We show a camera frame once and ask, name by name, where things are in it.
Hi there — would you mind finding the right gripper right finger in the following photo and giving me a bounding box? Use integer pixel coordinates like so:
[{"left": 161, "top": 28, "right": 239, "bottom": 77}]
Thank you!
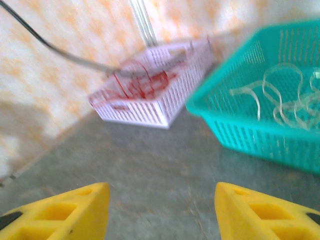
[{"left": 215, "top": 181, "right": 320, "bottom": 240}]

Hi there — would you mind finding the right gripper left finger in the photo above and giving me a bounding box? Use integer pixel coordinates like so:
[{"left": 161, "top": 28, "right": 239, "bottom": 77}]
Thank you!
[{"left": 0, "top": 181, "right": 111, "bottom": 240}]

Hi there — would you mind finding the white cable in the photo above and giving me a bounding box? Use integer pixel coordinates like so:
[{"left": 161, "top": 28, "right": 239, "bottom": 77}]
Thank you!
[
  {"left": 293, "top": 71, "right": 320, "bottom": 131},
  {"left": 229, "top": 81, "right": 262, "bottom": 121},
  {"left": 262, "top": 63, "right": 305, "bottom": 126}
]

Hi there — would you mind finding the black cable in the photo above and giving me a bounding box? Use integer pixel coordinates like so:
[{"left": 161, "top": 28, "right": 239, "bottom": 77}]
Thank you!
[{"left": 0, "top": 0, "right": 191, "bottom": 77}]

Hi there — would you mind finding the teal plastic basket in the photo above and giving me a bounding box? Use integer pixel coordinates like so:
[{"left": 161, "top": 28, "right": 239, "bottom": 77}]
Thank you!
[{"left": 184, "top": 19, "right": 320, "bottom": 175}]

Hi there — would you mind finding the lavender plastic basket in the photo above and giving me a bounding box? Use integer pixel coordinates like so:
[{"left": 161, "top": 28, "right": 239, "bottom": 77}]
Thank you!
[{"left": 87, "top": 37, "right": 216, "bottom": 130}]

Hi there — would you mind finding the orange patterned backdrop cloth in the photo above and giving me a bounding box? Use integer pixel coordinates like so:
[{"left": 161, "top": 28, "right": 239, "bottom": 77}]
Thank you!
[{"left": 0, "top": 0, "right": 320, "bottom": 176}]

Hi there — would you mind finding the red cable bundle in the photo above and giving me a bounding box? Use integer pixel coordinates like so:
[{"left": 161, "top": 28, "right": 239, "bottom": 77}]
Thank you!
[{"left": 112, "top": 59, "right": 176, "bottom": 100}]

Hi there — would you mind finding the aluminium frame post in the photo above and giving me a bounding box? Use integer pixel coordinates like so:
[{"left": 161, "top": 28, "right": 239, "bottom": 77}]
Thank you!
[{"left": 128, "top": 0, "right": 160, "bottom": 48}]

